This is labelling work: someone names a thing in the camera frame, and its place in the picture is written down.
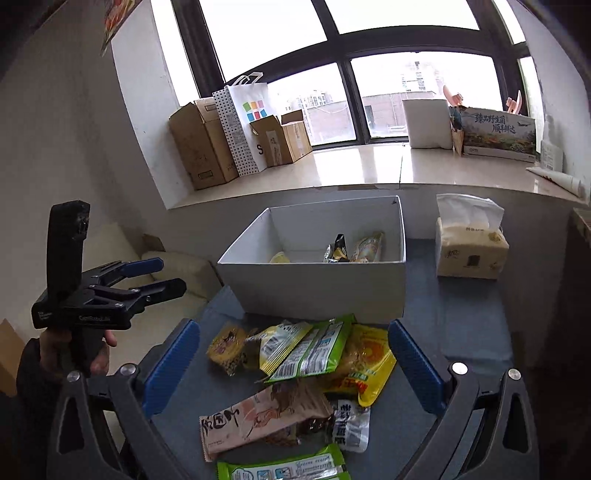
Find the pale printed snack packet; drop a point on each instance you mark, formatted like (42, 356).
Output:
(367, 247)

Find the dark window frame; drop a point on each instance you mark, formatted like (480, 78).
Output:
(339, 50)

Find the dark gold snack packet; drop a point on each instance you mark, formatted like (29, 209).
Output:
(337, 249)

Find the blue-grey table cloth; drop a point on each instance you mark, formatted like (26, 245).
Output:
(461, 314)

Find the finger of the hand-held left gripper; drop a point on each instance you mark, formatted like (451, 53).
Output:
(143, 266)
(166, 287)

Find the white tube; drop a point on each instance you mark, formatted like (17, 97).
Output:
(558, 180)

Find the light green snack packet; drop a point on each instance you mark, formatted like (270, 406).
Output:
(277, 470)

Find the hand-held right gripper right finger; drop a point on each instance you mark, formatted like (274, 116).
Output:
(415, 364)

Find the small standing figurine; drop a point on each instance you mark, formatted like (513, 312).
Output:
(457, 131)

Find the open cardboard box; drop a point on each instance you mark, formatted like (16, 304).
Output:
(272, 143)

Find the pink illustrated snack packet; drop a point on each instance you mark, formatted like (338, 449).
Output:
(249, 424)

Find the tissue pack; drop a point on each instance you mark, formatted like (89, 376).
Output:
(466, 258)

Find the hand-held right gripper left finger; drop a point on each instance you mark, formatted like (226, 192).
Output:
(171, 364)

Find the brown-yellow cartoon snack packet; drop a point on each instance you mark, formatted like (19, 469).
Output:
(226, 346)

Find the wall poster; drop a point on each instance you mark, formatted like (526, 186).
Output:
(117, 21)

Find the flat cardboard sheet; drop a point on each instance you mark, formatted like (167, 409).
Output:
(9, 360)

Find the small cardboard box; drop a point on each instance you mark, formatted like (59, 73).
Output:
(298, 138)

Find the green barcode snack packet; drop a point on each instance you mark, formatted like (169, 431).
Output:
(318, 355)

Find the polka dot paper bag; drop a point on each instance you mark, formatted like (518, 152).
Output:
(233, 134)

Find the tall cardboard box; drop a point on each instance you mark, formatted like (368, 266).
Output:
(198, 143)

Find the white foam box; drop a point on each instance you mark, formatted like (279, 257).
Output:
(427, 124)

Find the yellow snack pouch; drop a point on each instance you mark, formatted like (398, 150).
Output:
(369, 364)

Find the small cardboard piece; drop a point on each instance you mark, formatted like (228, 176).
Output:
(150, 242)

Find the white paper bag coloured squares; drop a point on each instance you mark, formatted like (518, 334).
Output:
(251, 99)

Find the person's left hand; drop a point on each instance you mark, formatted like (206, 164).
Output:
(51, 350)

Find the person's left forearm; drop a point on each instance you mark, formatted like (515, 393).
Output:
(27, 406)

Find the white storage box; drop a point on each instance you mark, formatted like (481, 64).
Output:
(314, 290)

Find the landscape printed carton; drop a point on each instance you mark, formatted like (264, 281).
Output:
(498, 134)

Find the clear white snack packet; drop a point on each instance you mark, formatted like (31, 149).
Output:
(351, 429)

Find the yellow-green snack packet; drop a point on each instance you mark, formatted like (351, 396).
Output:
(281, 339)

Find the small yellow snack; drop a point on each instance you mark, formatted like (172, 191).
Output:
(279, 257)

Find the small white box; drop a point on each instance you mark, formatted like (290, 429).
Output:
(551, 154)

